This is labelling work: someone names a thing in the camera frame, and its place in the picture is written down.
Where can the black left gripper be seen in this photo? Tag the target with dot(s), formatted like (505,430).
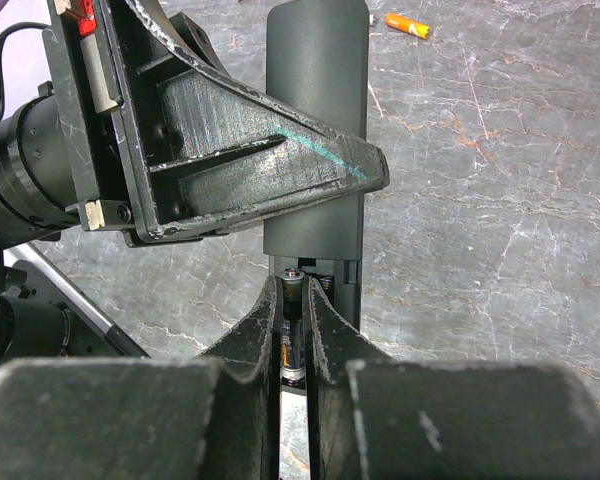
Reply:
(109,70)

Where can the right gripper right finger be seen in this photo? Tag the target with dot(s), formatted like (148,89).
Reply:
(371,416)

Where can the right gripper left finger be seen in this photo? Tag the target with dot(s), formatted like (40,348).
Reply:
(215,416)

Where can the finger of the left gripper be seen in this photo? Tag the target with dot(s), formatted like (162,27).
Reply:
(208,154)

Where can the black remote control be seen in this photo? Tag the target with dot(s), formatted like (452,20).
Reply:
(317,62)

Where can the dark battery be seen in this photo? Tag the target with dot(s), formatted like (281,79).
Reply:
(292,334)

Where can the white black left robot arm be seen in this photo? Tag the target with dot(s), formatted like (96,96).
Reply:
(41,314)

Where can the orange battery by left gripper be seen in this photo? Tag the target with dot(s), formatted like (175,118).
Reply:
(407,25)

